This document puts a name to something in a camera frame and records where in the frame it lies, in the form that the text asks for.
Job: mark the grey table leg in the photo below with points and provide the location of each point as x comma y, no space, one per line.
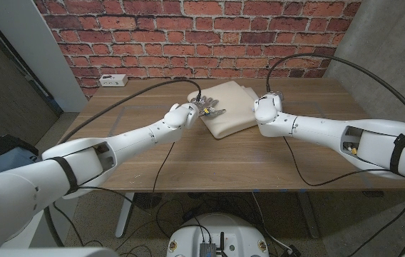
309,217

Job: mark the cream memory foam sheet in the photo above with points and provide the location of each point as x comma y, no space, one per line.
231,107

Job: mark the black antenna stub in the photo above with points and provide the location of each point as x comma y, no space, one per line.
222,242

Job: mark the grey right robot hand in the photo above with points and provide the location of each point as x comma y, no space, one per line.
277,94

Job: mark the grey tape strip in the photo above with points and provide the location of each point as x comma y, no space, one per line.
117,119

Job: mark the white power strip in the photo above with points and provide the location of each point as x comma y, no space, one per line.
113,80

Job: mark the white table leg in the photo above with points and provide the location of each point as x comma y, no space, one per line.
125,214

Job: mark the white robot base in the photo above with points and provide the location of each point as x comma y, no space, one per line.
231,232

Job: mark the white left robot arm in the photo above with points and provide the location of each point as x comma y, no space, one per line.
99,153

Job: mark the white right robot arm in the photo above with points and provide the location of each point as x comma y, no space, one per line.
331,132

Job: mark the black round floor device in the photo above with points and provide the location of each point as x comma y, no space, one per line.
147,200

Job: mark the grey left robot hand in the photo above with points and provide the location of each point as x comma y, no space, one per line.
207,106

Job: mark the red brick printed backdrop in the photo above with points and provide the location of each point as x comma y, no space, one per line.
188,35

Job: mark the grey electronics box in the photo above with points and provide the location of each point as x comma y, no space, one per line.
207,250

